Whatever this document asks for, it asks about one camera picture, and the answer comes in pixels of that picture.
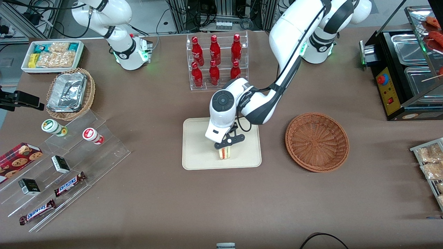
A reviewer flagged clear acrylic bottle rack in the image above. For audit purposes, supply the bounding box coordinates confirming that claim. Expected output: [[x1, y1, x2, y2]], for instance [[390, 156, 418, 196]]
[[186, 31, 249, 91]]

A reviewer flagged red cola bottle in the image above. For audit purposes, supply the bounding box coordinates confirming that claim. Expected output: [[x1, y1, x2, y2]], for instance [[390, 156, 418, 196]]
[[191, 36, 205, 67], [231, 34, 242, 63], [209, 60, 220, 86], [191, 62, 204, 88], [230, 61, 242, 81], [209, 35, 222, 65]]

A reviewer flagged black cable loop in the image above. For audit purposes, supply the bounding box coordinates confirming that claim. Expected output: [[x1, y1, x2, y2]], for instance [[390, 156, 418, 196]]
[[299, 232, 349, 249]]

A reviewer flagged clear acrylic stepped stand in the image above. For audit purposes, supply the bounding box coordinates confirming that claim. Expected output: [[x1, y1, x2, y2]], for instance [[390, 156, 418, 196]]
[[0, 110, 131, 233]]

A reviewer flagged round brown wicker basket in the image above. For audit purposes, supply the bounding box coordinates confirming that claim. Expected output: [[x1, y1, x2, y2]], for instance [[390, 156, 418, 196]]
[[285, 112, 350, 173]]

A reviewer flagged red cookie box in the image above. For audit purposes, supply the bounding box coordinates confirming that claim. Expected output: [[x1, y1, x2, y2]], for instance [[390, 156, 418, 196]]
[[0, 142, 43, 184]]

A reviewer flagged white rectangular snack bin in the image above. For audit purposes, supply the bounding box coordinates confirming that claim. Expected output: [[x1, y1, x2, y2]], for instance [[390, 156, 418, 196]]
[[21, 40, 85, 74]]

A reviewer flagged wire rack shelf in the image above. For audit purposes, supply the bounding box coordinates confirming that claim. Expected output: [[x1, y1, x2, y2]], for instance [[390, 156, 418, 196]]
[[410, 137, 443, 212]]

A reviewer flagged green lid white cup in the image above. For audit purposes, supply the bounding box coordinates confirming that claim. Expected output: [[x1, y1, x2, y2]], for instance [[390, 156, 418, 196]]
[[41, 119, 68, 137]]

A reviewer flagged beige plastic tray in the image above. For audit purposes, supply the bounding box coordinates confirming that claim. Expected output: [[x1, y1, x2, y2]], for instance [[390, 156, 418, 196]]
[[182, 117, 262, 170]]

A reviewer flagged aluminium frame rack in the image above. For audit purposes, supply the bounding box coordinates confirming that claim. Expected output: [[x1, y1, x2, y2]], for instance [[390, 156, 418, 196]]
[[165, 0, 295, 34]]

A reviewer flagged black food warmer machine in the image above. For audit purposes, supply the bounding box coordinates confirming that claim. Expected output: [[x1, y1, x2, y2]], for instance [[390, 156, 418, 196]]
[[359, 5, 443, 121]]

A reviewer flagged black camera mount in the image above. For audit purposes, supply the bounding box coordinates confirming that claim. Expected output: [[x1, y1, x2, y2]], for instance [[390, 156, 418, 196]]
[[0, 86, 45, 112]]

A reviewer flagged stack of foil trays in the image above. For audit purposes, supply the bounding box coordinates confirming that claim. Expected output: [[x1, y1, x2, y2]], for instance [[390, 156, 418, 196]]
[[47, 72, 87, 112]]

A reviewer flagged Snickers chocolate bar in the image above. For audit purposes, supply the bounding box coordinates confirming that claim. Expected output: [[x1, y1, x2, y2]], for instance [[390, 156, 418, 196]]
[[19, 199, 56, 226], [54, 172, 87, 197]]

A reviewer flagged red lid white cup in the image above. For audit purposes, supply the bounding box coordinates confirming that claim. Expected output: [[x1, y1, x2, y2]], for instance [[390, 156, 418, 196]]
[[82, 127, 105, 145]]

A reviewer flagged clear bag of crackers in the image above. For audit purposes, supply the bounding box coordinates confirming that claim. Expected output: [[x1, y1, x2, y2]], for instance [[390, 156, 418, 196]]
[[36, 51, 77, 68], [48, 42, 70, 53]]

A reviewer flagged light oval wicker basket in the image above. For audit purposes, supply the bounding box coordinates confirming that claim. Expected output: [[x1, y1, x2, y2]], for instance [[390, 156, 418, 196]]
[[45, 68, 96, 121]]

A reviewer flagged small black carton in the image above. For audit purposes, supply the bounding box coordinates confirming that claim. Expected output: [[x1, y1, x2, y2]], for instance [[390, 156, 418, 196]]
[[51, 155, 71, 174], [18, 178, 41, 196]]

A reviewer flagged clear bag of snacks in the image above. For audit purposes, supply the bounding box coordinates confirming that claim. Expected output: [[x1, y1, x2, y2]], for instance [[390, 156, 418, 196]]
[[415, 144, 443, 163], [420, 162, 443, 181]]

